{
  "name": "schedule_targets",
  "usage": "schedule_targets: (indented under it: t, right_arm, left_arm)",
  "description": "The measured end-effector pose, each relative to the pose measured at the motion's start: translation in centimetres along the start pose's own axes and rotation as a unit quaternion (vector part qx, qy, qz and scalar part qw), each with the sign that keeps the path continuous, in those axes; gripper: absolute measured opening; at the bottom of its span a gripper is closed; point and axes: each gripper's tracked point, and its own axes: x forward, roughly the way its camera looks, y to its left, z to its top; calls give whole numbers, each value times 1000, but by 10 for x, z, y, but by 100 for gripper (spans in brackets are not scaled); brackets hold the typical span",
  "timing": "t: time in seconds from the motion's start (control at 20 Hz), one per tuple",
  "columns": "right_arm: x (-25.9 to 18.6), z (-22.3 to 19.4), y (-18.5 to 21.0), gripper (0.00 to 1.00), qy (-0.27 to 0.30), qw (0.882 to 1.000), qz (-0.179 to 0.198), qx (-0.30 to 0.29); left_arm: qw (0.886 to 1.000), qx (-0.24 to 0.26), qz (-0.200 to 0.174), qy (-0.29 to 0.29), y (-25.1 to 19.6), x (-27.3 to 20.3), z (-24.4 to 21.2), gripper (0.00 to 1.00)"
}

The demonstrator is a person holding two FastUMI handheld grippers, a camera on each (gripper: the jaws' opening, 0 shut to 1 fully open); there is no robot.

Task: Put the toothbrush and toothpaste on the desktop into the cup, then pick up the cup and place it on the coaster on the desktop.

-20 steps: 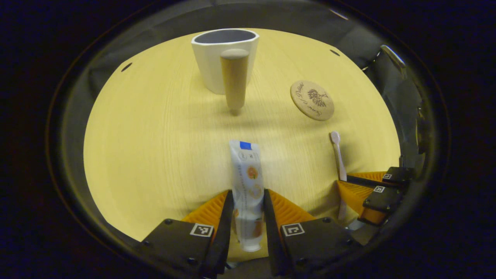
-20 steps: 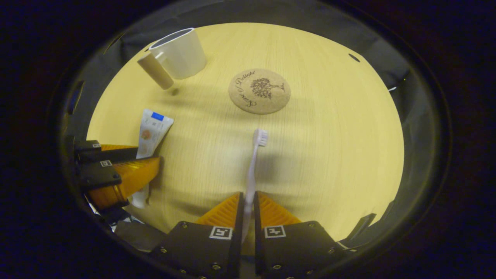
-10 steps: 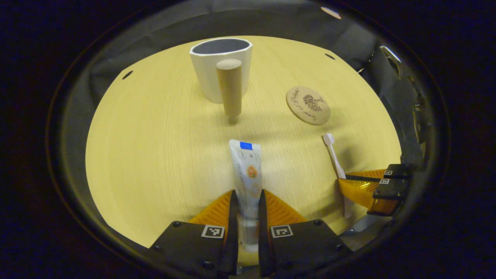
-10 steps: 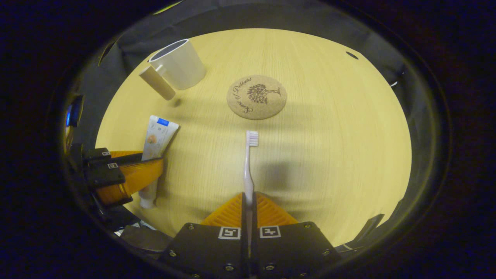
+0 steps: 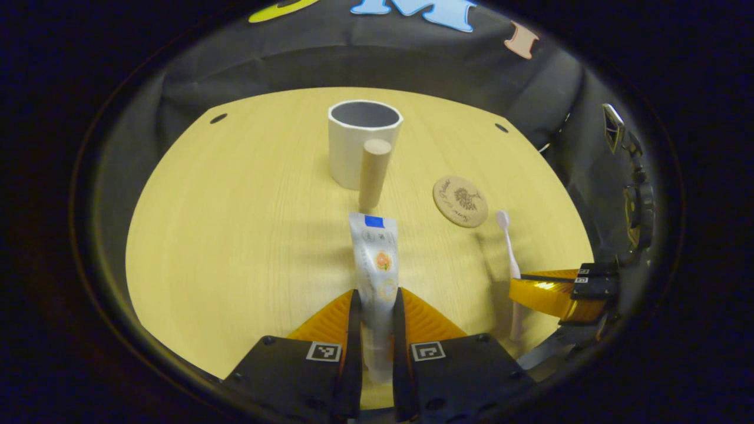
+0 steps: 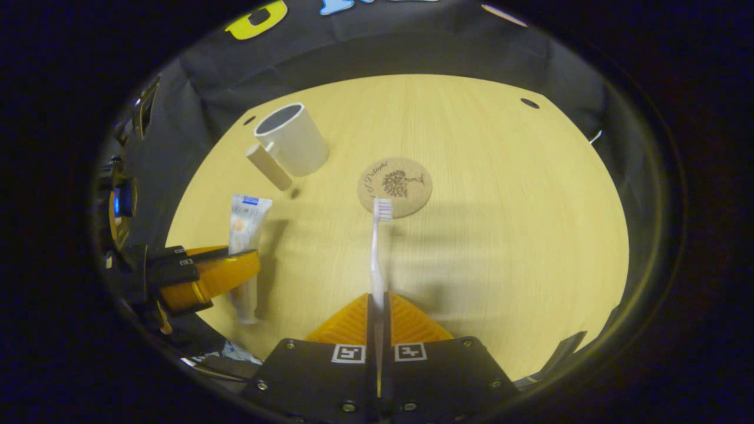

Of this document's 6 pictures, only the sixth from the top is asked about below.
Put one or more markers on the black backdrop cloth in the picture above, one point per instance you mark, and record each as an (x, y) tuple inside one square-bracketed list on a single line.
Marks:
[(365, 53)]

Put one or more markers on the white cup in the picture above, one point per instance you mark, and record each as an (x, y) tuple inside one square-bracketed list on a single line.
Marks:
[(297, 144)]

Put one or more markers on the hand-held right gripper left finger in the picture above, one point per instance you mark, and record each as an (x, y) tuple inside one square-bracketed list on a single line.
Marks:
[(371, 365)]

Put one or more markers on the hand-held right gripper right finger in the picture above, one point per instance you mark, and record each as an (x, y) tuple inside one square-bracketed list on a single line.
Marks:
[(387, 371)]

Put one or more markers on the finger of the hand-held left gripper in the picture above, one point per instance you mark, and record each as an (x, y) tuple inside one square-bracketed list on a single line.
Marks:
[(218, 277), (177, 257)]

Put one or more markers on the white toothpaste tube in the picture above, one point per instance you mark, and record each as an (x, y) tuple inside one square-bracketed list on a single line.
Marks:
[(247, 221)]

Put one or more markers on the pale pink toothbrush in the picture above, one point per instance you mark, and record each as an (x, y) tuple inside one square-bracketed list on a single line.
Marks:
[(376, 259)]

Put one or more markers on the round cork coaster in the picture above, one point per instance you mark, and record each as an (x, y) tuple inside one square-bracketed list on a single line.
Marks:
[(406, 182)]

